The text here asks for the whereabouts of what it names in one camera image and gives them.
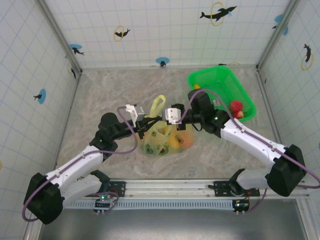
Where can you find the yellow translucent plastic bag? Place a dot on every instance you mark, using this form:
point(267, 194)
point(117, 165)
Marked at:
point(155, 140)

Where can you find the yellow orange fake mango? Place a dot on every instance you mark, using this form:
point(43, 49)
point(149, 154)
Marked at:
point(173, 144)

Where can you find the round fake orange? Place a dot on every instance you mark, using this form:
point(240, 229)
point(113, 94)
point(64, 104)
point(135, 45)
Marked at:
point(186, 140)

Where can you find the green plastic basket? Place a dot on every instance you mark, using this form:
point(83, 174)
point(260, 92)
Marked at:
point(220, 80)

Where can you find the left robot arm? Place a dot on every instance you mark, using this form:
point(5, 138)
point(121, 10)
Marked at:
point(75, 167)

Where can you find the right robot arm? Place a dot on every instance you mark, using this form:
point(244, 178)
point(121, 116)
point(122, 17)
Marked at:
point(250, 142)

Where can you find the small printed label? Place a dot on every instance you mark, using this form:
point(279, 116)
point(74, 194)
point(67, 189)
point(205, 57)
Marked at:
point(215, 102)

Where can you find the dolphin blue circle sticker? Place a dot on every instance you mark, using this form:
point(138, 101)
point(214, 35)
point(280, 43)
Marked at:
point(162, 61)
point(42, 96)
point(76, 48)
point(278, 18)

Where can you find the small circuit board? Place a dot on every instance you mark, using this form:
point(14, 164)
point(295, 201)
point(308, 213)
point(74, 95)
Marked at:
point(105, 203)
point(241, 205)

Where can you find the aluminium side frame bar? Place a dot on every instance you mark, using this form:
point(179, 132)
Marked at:
point(269, 105)
point(73, 100)

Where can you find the aluminium mounting rail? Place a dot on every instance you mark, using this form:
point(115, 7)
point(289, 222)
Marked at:
point(170, 187)

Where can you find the aluminium corner post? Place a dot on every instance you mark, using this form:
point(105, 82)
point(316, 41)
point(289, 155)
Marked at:
point(33, 232)
point(303, 220)
point(271, 46)
point(61, 37)

